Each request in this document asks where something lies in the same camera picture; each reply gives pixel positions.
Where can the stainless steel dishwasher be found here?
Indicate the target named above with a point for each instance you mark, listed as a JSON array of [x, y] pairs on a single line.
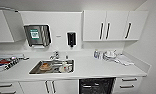
[[97, 80]]

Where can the stack of white bowls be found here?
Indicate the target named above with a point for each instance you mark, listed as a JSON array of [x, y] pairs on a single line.
[[109, 56]]

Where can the black soap dispenser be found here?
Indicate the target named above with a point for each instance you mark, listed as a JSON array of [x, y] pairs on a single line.
[[71, 40]]

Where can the small sink soap pump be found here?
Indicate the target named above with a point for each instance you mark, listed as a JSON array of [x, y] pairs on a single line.
[[66, 57]]

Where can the dish soap bottle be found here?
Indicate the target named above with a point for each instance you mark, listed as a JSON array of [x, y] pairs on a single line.
[[96, 54]]

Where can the chrome faucet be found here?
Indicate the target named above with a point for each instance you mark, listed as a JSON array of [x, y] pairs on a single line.
[[55, 55]]

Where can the white cup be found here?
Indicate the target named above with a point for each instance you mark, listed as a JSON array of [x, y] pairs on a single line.
[[65, 68]]

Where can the steel paper towel dispenser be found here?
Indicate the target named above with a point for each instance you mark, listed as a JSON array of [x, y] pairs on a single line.
[[44, 35]]

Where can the plate with orange food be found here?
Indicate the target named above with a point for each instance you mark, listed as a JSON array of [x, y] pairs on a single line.
[[45, 66]]

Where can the white two-door base cabinet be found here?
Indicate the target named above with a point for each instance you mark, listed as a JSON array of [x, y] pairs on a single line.
[[67, 87]]

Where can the white cloth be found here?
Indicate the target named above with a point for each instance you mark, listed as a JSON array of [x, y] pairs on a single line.
[[124, 61]]

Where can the stainless steel sink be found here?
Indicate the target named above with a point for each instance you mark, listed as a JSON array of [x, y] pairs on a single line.
[[34, 70]]

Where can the white drawer unit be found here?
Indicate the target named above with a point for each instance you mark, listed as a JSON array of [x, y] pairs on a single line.
[[127, 90], [17, 89]]

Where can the small wall label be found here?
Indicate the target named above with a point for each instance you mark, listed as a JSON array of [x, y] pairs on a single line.
[[57, 36]]

